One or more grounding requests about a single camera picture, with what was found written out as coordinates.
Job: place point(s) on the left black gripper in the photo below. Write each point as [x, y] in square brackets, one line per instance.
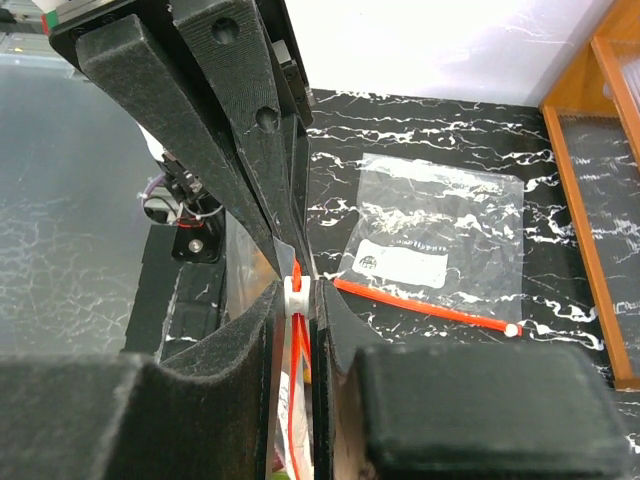
[249, 55]

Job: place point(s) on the wooden shelf rack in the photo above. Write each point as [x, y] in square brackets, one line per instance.
[592, 117]

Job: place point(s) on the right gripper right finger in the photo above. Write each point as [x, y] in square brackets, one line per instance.
[427, 410]

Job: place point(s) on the spare clear zip bags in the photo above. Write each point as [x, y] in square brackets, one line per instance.
[439, 240]

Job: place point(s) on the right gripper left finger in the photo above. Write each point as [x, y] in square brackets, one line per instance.
[205, 413]

